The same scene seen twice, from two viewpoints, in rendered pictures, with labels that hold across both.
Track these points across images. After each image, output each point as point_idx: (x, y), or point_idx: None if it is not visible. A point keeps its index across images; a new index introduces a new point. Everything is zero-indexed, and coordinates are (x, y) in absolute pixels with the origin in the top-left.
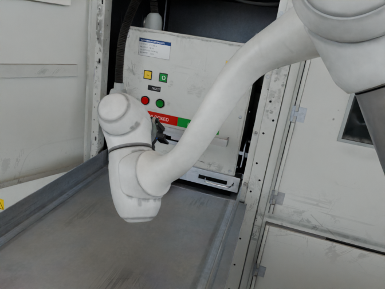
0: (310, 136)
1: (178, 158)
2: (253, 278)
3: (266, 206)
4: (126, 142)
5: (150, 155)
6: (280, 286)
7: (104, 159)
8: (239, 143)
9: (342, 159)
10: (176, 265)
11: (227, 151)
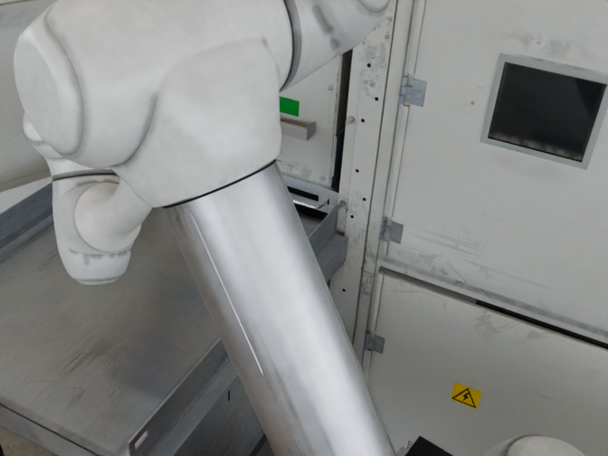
0: (435, 130)
1: (118, 206)
2: (366, 353)
3: (379, 242)
4: (68, 170)
5: (98, 192)
6: (409, 370)
7: None
8: (334, 132)
9: (492, 174)
10: (180, 337)
11: (315, 146)
